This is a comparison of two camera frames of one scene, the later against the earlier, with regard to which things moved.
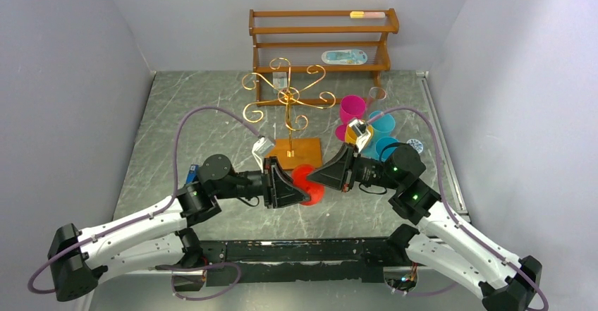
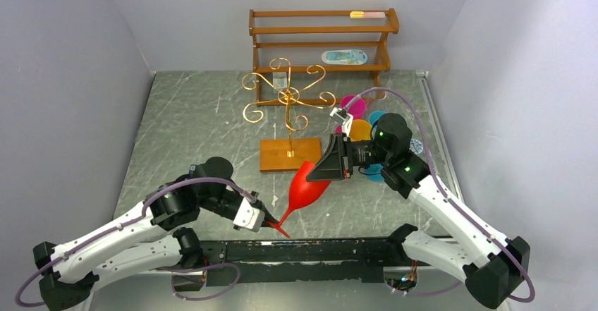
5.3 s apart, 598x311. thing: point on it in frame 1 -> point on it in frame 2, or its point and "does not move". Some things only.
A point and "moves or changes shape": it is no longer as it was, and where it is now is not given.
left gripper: x=285 y=192 -> x=268 y=216
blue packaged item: x=344 y=57 does not move
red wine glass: x=316 y=192 moves or changes shape
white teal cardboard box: x=279 y=80 does not move
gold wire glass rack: x=294 y=151 does not move
